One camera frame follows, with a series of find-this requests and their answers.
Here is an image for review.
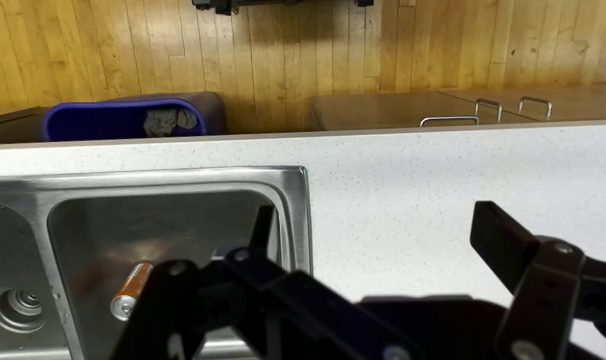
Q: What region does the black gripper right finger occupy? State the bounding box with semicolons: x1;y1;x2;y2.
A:
468;198;606;360

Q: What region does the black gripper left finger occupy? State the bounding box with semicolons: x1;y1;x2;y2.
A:
109;203;417;360

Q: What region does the orange aluminium drink can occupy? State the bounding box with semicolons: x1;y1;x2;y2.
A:
108;259;156;323

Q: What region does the stainless steel double sink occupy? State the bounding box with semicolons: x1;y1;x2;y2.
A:
0;166;314;360

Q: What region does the metal sink drain strainer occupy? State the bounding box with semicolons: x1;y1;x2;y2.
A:
0;286;47;334

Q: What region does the crumpled grey paper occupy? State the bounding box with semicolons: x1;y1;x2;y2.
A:
141;107;199;137

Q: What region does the blue waste bin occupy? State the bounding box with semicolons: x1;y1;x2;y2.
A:
42;89;228;141

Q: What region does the metal cabinet handle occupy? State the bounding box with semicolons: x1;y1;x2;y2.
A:
473;95;506;124
515;94;556;121
417;114;482;128

